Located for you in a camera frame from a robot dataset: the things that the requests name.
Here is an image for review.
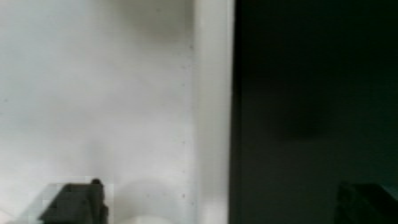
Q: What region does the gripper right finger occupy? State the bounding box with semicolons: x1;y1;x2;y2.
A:
333;182;398;224

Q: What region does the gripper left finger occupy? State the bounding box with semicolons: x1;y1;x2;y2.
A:
38;179;108;224

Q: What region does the white square table top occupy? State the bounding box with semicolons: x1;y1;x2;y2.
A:
0;0;234;224

